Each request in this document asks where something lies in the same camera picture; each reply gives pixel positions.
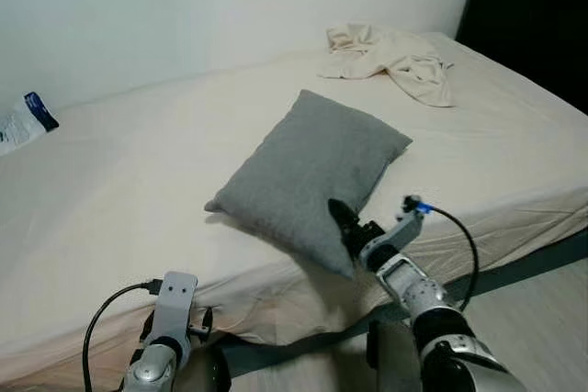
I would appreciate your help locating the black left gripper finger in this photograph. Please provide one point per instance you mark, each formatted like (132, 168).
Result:
(147, 325)
(209, 320)

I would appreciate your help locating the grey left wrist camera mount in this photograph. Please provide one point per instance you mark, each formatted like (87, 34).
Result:
(175, 305)

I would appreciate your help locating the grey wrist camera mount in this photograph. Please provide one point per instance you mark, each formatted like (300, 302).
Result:
(175, 305)
(410, 223)

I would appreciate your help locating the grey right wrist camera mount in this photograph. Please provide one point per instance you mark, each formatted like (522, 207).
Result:
(410, 223)

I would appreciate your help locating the bed with cream sheet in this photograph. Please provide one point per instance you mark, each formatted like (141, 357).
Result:
(138, 199)

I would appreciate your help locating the crinkled white plastic package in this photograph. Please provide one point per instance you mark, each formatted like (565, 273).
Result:
(23, 121)

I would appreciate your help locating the black robot leg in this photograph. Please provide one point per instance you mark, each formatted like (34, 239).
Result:
(213, 369)
(390, 355)

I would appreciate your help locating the black robot left leg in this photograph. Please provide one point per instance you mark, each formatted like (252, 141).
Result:
(213, 369)

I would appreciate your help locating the grey pillow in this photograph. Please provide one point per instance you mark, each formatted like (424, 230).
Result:
(303, 172)

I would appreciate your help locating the dark grey bed base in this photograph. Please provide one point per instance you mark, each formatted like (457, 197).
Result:
(524, 263)

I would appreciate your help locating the crumpled cream cloth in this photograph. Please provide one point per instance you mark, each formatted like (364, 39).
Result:
(395, 61)

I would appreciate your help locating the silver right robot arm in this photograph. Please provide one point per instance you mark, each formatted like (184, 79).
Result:
(432, 305)

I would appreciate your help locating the black robot right leg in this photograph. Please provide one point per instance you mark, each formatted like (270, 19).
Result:
(390, 355)

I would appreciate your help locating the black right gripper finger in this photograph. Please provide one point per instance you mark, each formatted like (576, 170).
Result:
(343, 222)

